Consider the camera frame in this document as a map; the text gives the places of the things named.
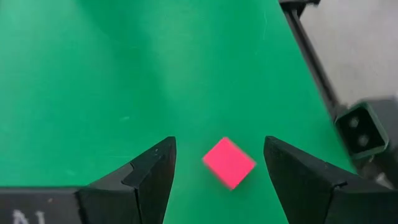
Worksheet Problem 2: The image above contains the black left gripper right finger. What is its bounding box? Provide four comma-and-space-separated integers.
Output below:
262, 135, 398, 224

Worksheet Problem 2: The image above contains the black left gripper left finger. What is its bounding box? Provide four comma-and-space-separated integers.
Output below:
0, 136, 177, 224

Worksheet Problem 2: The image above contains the pink half-round block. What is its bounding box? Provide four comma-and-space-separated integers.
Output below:
201, 136, 257, 192

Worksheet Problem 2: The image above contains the black table camera box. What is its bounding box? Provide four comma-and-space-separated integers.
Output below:
333, 101, 390, 162

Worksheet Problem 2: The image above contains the black table frame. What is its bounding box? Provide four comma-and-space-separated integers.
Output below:
277, 0, 346, 121

